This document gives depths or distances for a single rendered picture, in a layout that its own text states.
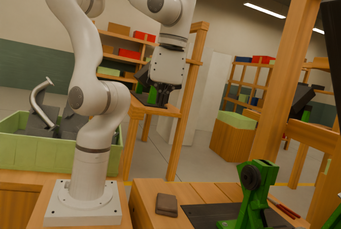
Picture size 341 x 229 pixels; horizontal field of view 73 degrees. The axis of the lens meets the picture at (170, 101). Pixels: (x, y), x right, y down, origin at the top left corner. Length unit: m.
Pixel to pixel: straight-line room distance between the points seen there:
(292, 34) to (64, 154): 1.22
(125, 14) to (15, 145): 6.52
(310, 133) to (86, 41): 1.00
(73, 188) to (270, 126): 0.90
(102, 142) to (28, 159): 0.54
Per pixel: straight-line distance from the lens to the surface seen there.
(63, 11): 0.91
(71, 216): 0.86
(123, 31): 6.90
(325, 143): 1.17
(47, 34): 7.40
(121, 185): 1.11
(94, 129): 0.83
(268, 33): 9.91
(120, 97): 0.82
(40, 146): 1.26
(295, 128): 1.25
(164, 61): 0.66
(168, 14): 0.60
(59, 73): 7.39
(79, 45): 0.86
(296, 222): 1.20
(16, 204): 1.28
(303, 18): 1.26
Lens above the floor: 1.40
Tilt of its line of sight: 8 degrees down
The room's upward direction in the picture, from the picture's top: 12 degrees clockwise
